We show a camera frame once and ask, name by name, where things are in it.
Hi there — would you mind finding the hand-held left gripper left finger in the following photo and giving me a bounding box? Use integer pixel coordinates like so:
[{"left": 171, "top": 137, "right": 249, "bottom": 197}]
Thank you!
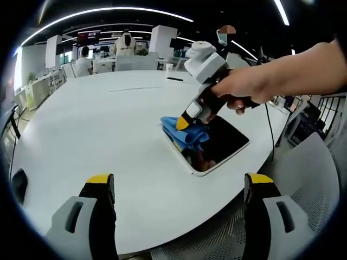
[{"left": 44, "top": 172, "right": 119, "bottom": 260}]

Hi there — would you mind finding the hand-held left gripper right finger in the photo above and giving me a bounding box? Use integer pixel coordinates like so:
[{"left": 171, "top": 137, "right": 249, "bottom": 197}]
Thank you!
[{"left": 243, "top": 172, "right": 323, "bottom": 260}]

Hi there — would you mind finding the blue cleaning cloth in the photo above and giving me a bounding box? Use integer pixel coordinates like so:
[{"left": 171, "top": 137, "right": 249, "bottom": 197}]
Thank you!
[{"left": 160, "top": 115, "right": 210, "bottom": 151}]

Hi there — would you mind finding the person's right hand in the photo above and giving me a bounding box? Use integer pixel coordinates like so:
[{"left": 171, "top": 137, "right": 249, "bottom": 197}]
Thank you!
[{"left": 213, "top": 61, "right": 278, "bottom": 116}]

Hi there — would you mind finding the grey mesh office chair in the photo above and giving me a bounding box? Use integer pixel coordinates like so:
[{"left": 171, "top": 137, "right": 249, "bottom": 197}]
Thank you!
[{"left": 150, "top": 131, "right": 341, "bottom": 260}]

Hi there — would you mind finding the black computer mouse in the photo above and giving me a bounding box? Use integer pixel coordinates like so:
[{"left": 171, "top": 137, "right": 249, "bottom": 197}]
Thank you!
[{"left": 11, "top": 168, "right": 28, "bottom": 204}]

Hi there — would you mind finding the long curved ceiling light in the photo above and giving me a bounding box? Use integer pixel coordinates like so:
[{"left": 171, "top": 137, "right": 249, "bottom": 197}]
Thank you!
[{"left": 23, "top": 7, "right": 195, "bottom": 46}]

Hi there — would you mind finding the black office chair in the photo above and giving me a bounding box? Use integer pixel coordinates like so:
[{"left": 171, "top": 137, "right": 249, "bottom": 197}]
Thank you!
[{"left": 0, "top": 105, "right": 22, "bottom": 152}]

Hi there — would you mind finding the white low cabinet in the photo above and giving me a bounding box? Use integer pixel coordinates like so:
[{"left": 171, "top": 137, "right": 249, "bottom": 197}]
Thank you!
[{"left": 25, "top": 71, "right": 65, "bottom": 111}]

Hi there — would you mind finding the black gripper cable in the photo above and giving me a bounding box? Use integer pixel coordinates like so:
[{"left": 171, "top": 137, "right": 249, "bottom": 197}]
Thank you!
[{"left": 264, "top": 102, "right": 276, "bottom": 160}]

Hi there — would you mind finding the red wall screen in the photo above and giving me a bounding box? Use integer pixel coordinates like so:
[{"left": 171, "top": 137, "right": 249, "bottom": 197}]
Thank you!
[{"left": 76, "top": 30, "right": 100, "bottom": 46}]

